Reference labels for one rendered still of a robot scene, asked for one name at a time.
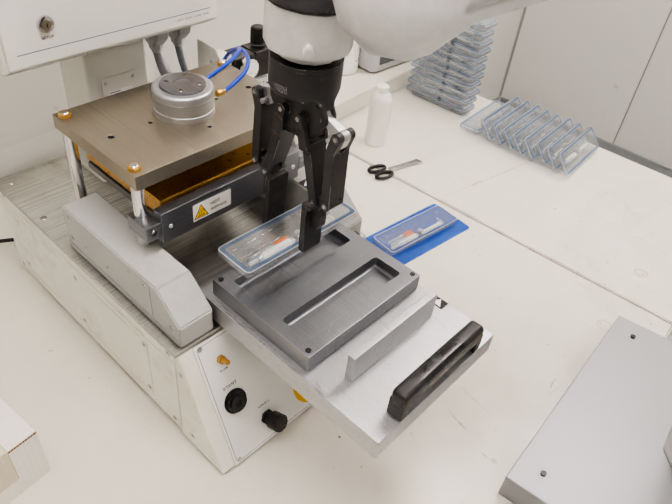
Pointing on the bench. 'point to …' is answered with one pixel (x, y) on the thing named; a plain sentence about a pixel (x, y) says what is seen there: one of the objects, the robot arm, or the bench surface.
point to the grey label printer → (375, 62)
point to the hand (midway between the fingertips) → (292, 212)
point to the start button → (237, 401)
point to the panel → (217, 358)
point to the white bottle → (378, 116)
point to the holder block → (319, 295)
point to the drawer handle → (407, 391)
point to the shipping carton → (18, 455)
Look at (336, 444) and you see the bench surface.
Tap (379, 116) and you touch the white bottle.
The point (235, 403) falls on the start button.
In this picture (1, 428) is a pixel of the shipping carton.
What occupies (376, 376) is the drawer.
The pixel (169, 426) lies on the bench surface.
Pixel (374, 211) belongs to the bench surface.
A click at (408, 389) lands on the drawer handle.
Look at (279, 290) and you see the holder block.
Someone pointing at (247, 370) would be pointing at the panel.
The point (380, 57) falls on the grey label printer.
